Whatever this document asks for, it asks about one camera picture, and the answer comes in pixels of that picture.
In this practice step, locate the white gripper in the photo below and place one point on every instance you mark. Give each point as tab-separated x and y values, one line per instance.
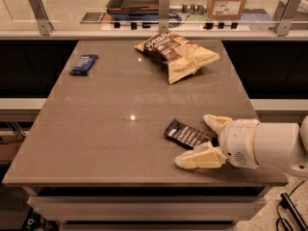
239	141

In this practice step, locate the black chocolate rxbar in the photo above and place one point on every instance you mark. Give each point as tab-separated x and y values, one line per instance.
186	135

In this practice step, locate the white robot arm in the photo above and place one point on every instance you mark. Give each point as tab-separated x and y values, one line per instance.
283	145

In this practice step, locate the blue blueberry rxbar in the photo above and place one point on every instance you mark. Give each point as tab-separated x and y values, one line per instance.
84	65

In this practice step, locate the yellow chip bag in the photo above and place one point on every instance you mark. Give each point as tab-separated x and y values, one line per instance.
182	57

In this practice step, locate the black power strip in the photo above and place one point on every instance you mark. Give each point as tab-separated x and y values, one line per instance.
288	204

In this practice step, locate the table drawer front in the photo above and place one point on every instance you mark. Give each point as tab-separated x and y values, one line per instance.
147	208

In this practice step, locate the cardboard box with label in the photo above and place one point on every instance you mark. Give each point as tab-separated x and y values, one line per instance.
225	9

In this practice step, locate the right metal glass bracket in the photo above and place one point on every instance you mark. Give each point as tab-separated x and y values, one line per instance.
283	27

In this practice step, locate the metal glass bracket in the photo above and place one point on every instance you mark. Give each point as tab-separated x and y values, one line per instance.
163	15
283	27
45	27

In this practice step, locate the middle metal glass bracket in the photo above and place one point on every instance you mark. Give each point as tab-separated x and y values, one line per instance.
163	15

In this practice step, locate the left metal glass bracket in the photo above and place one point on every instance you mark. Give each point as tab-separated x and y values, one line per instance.
45	27

